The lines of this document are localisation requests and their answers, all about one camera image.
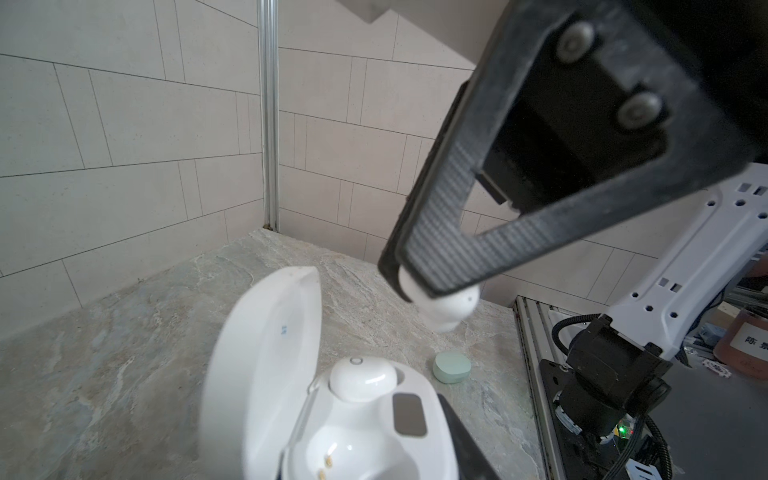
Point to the white earbud case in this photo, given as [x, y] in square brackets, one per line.
[268, 413]

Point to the mint green earbud case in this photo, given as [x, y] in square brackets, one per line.
[451, 367]

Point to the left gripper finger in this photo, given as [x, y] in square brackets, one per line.
[472, 463]

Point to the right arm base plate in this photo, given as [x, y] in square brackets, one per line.
[628, 447]

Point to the white earbud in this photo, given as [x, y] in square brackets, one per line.
[443, 314]
[362, 379]

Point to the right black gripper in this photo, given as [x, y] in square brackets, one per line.
[581, 115]

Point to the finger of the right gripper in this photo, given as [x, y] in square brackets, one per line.
[426, 241]

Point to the aluminium front rail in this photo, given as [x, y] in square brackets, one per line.
[547, 372]

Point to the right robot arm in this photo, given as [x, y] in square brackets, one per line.
[620, 359]

